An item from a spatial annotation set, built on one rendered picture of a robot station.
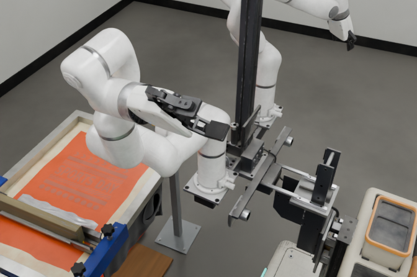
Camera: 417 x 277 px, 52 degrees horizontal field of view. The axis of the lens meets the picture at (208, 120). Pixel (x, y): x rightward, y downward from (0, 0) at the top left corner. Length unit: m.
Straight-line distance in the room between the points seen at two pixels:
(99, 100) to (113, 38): 0.12
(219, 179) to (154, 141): 0.44
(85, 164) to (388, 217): 1.21
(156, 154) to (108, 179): 0.78
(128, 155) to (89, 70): 0.25
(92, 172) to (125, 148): 0.92
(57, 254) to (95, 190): 0.30
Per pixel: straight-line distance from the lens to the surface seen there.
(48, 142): 1.99
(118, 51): 0.81
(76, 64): 0.78
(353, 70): 4.38
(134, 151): 0.95
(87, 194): 1.77
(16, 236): 1.72
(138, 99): 0.72
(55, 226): 1.59
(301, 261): 2.37
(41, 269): 1.61
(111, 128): 0.89
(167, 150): 1.04
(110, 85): 0.81
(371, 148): 3.50
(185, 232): 2.76
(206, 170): 1.40
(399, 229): 1.67
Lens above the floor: 2.25
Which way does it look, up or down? 40 degrees down
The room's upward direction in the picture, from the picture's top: straight up
